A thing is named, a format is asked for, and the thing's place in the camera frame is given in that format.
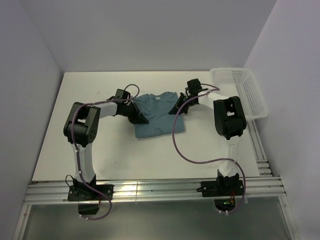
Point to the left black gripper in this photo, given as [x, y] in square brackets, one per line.
[137, 117]

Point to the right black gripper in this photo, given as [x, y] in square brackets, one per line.
[179, 108]

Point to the teal blue t shirt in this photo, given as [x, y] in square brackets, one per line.
[155, 108]

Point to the white perforated plastic basket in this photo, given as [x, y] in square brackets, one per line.
[241, 82]

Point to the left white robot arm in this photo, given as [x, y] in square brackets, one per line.
[81, 128]

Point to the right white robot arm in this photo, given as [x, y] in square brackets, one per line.
[230, 123]

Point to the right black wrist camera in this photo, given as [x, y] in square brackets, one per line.
[194, 86]

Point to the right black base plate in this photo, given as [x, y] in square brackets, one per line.
[210, 188]

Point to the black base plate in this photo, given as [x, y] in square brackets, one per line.
[105, 191]
[210, 188]

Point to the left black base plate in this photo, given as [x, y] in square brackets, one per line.
[105, 191]

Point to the aluminium rail frame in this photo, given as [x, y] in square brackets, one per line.
[266, 185]

